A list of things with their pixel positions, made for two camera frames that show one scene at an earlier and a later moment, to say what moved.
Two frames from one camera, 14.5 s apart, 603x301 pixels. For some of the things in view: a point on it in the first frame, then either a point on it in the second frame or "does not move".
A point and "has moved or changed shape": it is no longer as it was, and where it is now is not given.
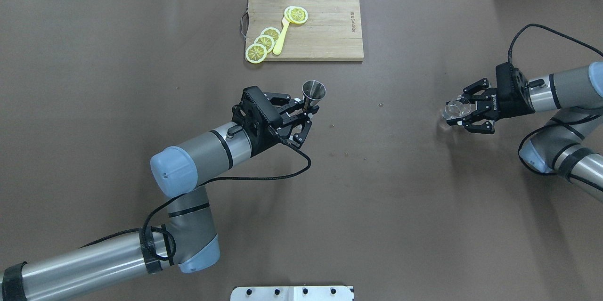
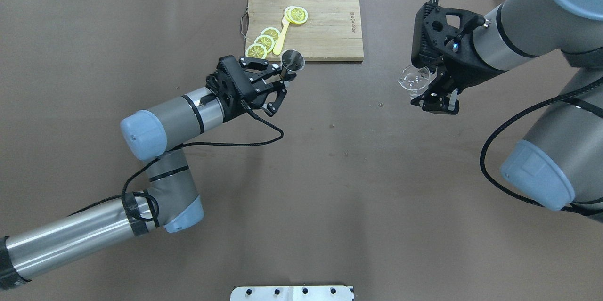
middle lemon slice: [266, 40] does not move
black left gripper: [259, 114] -> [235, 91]
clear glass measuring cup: [454, 109] has moved or changed shape
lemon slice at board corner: [256, 53] does not move
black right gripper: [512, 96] -> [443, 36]
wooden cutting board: [332, 31] does not move
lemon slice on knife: [296, 14] does not move
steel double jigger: [313, 91] -> [292, 61]
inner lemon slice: [272, 32] does not move
